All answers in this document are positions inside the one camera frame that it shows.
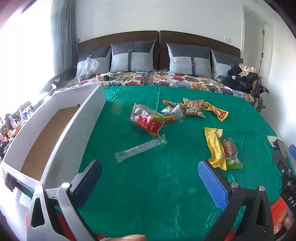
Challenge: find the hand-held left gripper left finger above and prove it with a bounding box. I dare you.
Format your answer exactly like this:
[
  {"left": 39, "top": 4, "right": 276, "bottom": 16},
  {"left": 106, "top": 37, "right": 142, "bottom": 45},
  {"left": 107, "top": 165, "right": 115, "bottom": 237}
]
[{"left": 26, "top": 159, "right": 103, "bottom": 241}]

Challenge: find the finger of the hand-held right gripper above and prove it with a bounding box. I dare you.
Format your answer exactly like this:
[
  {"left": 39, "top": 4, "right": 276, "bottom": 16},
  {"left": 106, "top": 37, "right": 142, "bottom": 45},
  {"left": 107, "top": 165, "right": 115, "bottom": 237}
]
[{"left": 274, "top": 138, "right": 296, "bottom": 163}]

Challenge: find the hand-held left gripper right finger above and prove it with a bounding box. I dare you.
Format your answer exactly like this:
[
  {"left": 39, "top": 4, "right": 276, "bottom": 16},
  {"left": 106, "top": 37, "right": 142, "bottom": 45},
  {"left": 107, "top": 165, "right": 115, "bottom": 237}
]
[{"left": 198, "top": 160, "right": 274, "bottom": 241}]

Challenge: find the white cardboard box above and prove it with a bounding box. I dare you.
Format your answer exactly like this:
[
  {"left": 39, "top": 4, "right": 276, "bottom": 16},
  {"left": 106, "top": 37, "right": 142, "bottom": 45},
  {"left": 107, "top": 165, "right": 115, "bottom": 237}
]
[{"left": 0, "top": 83, "right": 107, "bottom": 207}]

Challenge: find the gold bag of brown balls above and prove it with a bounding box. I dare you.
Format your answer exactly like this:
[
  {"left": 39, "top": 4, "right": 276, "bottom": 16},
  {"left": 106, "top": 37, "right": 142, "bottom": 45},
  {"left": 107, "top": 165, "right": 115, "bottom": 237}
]
[{"left": 130, "top": 103, "right": 167, "bottom": 139}]

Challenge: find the orange sausage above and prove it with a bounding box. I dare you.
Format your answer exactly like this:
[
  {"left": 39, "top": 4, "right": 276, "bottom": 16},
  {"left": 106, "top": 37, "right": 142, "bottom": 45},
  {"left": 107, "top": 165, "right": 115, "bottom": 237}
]
[
  {"left": 163, "top": 100, "right": 185, "bottom": 109},
  {"left": 165, "top": 114, "right": 184, "bottom": 122}
]

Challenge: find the person's right hand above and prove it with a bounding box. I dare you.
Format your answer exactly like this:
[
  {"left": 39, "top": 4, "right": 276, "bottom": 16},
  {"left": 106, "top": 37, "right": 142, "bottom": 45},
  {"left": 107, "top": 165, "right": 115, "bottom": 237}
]
[{"left": 274, "top": 206, "right": 296, "bottom": 234}]

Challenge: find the person's left hand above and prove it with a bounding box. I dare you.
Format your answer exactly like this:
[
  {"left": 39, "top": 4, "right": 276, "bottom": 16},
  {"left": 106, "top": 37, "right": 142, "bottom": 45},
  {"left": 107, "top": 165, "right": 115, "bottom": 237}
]
[{"left": 122, "top": 235, "right": 147, "bottom": 241}]

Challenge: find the white flat item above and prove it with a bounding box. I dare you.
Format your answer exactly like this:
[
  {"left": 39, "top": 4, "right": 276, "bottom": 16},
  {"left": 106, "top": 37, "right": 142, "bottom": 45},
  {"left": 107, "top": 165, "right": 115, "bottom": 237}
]
[{"left": 267, "top": 136, "right": 281, "bottom": 147}]

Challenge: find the yellow vacuum packet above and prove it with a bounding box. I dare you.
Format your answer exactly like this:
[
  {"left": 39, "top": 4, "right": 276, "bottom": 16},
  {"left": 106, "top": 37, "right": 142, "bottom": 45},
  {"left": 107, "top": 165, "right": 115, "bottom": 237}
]
[{"left": 204, "top": 127, "right": 227, "bottom": 171}]

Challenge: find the green and red packet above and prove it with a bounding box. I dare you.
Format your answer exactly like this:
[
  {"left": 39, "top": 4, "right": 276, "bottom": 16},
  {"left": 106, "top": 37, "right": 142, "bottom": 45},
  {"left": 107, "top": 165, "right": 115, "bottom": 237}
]
[{"left": 221, "top": 137, "right": 243, "bottom": 169}]

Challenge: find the green satin cloth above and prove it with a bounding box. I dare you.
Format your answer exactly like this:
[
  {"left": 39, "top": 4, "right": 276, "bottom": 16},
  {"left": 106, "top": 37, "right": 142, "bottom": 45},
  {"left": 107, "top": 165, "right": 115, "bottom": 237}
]
[{"left": 77, "top": 86, "right": 287, "bottom": 241}]

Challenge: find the long clear packet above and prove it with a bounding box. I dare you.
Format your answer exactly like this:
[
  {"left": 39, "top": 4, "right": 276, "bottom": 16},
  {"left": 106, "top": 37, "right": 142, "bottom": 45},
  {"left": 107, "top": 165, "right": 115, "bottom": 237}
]
[{"left": 115, "top": 134, "right": 167, "bottom": 163}]

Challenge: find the yellow and red strip packet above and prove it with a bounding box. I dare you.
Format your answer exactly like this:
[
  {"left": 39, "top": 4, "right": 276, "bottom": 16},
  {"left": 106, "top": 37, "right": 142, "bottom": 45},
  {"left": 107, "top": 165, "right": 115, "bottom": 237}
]
[{"left": 201, "top": 100, "right": 229, "bottom": 121}]

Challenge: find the black jacket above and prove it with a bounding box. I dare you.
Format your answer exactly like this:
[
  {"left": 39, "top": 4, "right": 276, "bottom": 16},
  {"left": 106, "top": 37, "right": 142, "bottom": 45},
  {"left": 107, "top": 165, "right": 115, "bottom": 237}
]
[{"left": 222, "top": 67, "right": 259, "bottom": 94}]

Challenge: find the peanut snack packet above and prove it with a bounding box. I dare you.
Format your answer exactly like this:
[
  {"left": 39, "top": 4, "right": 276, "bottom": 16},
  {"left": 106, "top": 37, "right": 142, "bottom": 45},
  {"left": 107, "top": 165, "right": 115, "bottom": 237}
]
[{"left": 183, "top": 98, "right": 206, "bottom": 118}]

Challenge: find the silver triangular packet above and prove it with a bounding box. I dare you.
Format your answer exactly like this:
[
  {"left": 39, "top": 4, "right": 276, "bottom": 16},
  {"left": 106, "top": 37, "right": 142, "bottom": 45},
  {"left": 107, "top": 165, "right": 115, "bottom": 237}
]
[{"left": 170, "top": 103, "right": 185, "bottom": 118}]

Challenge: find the beige cloth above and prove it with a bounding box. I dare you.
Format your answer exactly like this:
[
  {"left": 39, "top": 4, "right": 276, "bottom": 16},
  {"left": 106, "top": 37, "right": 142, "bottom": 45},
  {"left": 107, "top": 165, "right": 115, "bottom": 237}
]
[{"left": 238, "top": 64, "right": 262, "bottom": 77}]

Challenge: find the windowsill clutter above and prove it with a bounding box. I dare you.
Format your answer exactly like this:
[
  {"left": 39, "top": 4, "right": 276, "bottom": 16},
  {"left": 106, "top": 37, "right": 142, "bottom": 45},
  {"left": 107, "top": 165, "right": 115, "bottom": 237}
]
[{"left": 0, "top": 100, "right": 44, "bottom": 160}]

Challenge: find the grey two-tone pillow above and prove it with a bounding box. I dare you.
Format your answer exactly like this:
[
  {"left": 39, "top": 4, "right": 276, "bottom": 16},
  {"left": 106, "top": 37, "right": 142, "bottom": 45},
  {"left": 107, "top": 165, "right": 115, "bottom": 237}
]
[
  {"left": 76, "top": 46, "right": 112, "bottom": 78},
  {"left": 110, "top": 40, "right": 156, "bottom": 73},
  {"left": 210, "top": 49, "right": 244, "bottom": 79},
  {"left": 166, "top": 43, "right": 213, "bottom": 77}
]

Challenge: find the dark bedside object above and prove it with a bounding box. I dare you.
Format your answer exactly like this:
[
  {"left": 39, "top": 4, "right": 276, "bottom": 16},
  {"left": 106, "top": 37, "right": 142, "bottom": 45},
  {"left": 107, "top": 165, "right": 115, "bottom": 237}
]
[{"left": 42, "top": 72, "right": 67, "bottom": 93}]

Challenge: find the floral bedsheet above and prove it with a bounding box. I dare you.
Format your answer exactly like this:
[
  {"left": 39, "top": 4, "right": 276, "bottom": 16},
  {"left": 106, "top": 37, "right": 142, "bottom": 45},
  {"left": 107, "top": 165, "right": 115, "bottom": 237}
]
[{"left": 40, "top": 71, "right": 263, "bottom": 112}]

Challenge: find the clear plastic bag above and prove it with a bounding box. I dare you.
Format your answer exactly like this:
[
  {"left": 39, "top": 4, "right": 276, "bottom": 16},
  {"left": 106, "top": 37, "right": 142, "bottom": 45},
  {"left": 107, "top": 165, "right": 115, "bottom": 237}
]
[{"left": 77, "top": 57, "right": 100, "bottom": 80}]

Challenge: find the grey curtain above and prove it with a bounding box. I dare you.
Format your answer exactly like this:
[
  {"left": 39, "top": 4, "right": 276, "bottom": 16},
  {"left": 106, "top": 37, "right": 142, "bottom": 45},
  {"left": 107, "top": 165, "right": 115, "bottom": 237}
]
[{"left": 52, "top": 0, "right": 79, "bottom": 77}]

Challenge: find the brown headboard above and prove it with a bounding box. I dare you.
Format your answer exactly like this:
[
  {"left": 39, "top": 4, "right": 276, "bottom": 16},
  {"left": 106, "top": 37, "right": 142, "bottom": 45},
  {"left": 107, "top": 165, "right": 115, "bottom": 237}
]
[{"left": 77, "top": 30, "right": 244, "bottom": 70}]

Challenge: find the hanging black cable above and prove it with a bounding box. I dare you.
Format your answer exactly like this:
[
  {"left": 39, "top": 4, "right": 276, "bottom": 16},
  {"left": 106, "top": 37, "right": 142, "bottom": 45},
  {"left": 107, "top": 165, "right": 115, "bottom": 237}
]
[{"left": 260, "top": 30, "right": 265, "bottom": 70}]

